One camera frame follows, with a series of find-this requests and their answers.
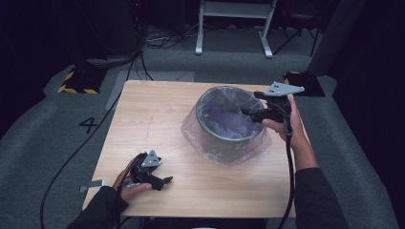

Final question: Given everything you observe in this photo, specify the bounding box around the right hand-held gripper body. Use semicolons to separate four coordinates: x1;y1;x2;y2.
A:
263;81;306;124

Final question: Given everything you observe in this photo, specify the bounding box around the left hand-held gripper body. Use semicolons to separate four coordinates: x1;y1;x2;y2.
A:
129;150;162;185

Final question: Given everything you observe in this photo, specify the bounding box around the purple plastic bag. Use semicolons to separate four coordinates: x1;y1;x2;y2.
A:
181;85;272;168

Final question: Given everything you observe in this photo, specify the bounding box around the green plastic bin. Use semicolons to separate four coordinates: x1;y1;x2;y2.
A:
194;85;266;160

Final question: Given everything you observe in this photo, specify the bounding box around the person's left hand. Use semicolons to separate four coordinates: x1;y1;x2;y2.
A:
113;153;153;202

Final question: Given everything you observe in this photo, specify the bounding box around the person's right hand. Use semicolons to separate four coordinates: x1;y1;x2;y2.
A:
261;94;309;151

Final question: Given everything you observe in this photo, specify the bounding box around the black yellow striped stand base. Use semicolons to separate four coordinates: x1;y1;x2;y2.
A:
283;71;327;98
57;65;108;95

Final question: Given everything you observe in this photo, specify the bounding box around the black chair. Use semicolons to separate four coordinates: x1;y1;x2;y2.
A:
273;0;323;58

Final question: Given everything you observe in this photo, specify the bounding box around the grey pillar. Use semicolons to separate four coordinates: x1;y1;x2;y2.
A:
306;0;367;77

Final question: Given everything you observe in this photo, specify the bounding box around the grey metal table bracket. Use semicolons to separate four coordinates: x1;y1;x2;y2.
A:
79;179;105;194

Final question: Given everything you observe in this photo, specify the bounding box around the left hand-held gripper cable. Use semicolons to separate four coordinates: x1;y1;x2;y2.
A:
114;190;133;229

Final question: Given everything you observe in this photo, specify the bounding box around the hand-held gripper cable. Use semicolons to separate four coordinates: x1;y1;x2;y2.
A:
276;101;295;229
114;190;133;229

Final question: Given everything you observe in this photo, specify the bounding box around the right hand-held gripper cable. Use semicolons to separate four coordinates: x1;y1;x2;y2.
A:
276;101;295;229

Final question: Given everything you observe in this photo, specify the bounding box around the long black floor cable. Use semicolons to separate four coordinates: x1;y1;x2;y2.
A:
39;53;144;229

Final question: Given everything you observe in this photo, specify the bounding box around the white desk frame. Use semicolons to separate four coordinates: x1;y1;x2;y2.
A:
194;0;278;60

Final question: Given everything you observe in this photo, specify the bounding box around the tangle of floor cables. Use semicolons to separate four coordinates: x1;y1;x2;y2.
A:
142;23;204;51

